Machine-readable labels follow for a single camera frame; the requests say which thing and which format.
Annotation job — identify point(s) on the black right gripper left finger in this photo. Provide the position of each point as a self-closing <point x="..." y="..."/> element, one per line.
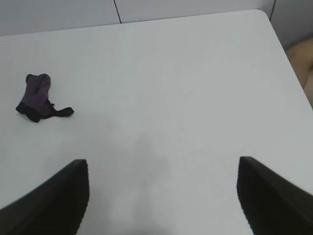
<point x="49" y="203"/>

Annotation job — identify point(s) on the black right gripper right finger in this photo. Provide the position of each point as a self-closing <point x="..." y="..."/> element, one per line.
<point x="276" y="203"/>

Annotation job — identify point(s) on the purple and black cloth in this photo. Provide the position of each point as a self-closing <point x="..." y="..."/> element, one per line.
<point x="36" y="98"/>

